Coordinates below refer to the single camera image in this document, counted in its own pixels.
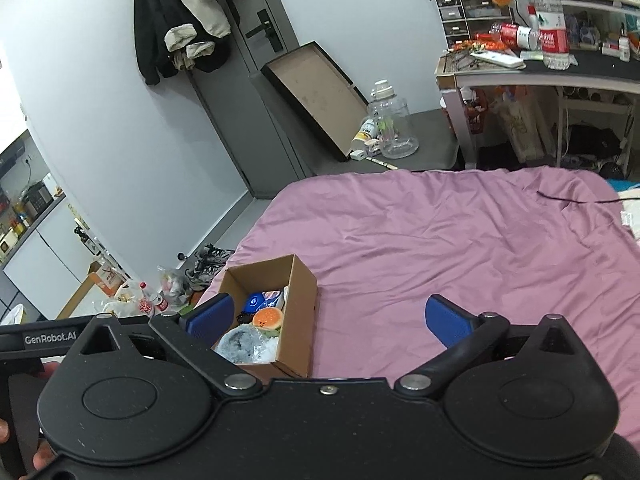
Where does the grey pink plush toy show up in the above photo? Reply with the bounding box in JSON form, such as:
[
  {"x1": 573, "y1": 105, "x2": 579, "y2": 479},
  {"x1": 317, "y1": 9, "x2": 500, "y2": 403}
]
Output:
[{"x1": 214, "y1": 324, "x2": 280, "y2": 364}]

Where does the blue tissue pack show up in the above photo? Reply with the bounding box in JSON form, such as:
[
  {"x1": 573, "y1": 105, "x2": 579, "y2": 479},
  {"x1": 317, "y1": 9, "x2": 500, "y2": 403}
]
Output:
[{"x1": 243, "y1": 286, "x2": 288, "y2": 314}]

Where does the orange burger plush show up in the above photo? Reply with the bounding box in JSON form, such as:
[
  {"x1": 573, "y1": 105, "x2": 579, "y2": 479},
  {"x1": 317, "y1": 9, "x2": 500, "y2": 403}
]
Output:
[{"x1": 252, "y1": 307, "x2": 283, "y2": 333}]

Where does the person left hand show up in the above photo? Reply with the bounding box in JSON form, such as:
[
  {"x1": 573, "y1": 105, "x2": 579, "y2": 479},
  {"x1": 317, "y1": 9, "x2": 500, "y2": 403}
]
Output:
[{"x1": 1, "y1": 358, "x2": 49, "y2": 479}]

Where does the grey sneakers pair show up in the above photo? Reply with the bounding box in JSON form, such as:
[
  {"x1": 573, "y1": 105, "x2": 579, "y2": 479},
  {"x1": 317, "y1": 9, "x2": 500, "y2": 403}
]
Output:
[{"x1": 184, "y1": 244, "x2": 235, "y2": 292}]

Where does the brown cardboard box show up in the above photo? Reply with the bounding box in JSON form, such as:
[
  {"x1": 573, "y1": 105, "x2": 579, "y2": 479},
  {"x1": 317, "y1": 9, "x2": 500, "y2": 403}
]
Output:
[{"x1": 198, "y1": 255, "x2": 318, "y2": 384}]

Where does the white plastic shopping bag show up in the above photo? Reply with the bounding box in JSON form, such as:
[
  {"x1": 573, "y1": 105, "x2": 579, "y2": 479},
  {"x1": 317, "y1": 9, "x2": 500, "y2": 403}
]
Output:
[{"x1": 102, "y1": 280, "x2": 151, "y2": 318}]

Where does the purple bed sheet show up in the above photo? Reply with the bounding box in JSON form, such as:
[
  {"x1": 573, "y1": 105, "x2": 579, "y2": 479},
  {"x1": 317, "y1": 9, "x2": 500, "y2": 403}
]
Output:
[{"x1": 230, "y1": 167, "x2": 639, "y2": 442}]

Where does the grey door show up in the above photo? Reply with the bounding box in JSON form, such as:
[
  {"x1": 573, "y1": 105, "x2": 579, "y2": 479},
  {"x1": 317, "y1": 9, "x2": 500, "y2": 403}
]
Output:
[{"x1": 191, "y1": 0, "x2": 305, "y2": 198}]

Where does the large clear plastic jar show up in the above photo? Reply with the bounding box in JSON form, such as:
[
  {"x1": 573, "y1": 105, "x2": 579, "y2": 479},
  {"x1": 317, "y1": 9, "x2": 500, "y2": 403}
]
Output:
[{"x1": 368, "y1": 79, "x2": 419, "y2": 159}]

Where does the white charger block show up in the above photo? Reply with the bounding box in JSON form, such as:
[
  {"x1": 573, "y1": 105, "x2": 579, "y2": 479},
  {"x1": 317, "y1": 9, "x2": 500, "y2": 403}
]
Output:
[{"x1": 349, "y1": 150, "x2": 368, "y2": 162}]

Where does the beige tote bag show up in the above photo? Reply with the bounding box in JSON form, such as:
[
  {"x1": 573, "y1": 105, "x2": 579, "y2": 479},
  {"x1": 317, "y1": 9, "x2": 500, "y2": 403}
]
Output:
[{"x1": 490, "y1": 86, "x2": 546, "y2": 164}]

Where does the yellow white bottle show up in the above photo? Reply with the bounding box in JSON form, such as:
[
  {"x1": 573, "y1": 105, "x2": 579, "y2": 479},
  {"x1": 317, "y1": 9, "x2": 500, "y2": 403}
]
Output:
[{"x1": 352, "y1": 117, "x2": 378, "y2": 143}]

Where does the white desk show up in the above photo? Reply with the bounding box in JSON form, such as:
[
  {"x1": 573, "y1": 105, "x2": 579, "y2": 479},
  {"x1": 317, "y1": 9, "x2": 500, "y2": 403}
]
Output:
[{"x1": 435, "y1": 46, "x2": 640, "y2": 172}]

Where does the red label water bottle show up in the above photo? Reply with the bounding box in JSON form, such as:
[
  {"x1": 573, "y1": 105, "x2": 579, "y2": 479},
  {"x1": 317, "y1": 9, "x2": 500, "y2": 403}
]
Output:
[{"x1": 534, "y1": 0, "x2": 570, "y2": 70}]

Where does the lying red can bottle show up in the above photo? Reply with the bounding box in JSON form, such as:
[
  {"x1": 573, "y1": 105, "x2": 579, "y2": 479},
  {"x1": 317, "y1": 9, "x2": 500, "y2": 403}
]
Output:
[{"x1": 489, "y1": 22, "x2": 540, "y2": 51}]

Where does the hanging black beige jacket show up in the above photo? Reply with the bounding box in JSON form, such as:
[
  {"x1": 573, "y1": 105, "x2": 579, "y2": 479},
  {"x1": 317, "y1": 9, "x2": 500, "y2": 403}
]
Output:
[{"x1": 134, "y1": 0, "x2": 232, "y2": 87}]

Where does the grey drawer organizer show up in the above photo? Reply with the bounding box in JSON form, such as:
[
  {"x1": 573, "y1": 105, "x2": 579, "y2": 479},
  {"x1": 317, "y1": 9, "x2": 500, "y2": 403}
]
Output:
[{"x1": 434, "y1": 0, "x2": 513, "y2": 48}]

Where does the black cable on bed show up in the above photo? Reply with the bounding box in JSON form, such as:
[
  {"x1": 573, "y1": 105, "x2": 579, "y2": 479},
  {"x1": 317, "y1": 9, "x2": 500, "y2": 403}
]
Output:
[{"x1": 534, "y1": 188, "x2": 626, "y2": 206}]

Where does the black door handle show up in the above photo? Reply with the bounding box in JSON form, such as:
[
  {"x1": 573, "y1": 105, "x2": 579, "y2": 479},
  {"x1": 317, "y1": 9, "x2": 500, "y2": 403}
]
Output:
[{"x1": 245, "y1": 9, "x2": 284, "y2": 53}]

